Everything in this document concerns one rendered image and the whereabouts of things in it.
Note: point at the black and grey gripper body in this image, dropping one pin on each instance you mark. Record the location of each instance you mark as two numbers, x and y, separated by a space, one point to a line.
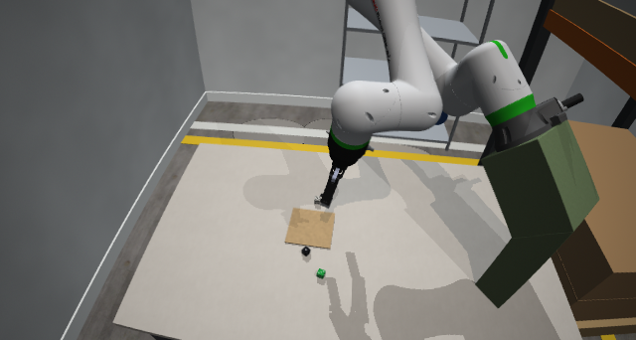
340 163

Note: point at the tan square mat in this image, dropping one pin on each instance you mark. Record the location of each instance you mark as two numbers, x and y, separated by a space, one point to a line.
310 228

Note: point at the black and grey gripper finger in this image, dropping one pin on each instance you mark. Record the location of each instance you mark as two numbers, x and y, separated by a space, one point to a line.
330 188

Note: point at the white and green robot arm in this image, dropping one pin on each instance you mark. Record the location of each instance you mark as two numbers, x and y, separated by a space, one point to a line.
424 79

